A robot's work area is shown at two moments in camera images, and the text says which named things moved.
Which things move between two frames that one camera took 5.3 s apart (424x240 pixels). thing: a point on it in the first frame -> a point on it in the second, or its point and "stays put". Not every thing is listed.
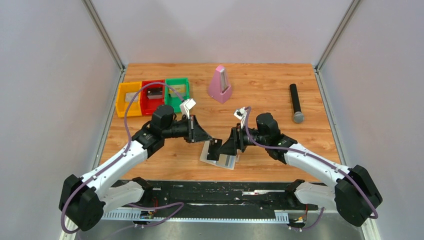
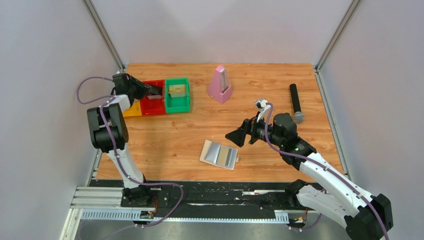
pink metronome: [219, 89] stays put
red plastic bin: [152, 96] stays put
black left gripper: [195, 132] -> [143, 88]
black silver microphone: [298, 116] stays put
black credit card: [213, 153] -> [158, 89]
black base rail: [216, 201] stays put
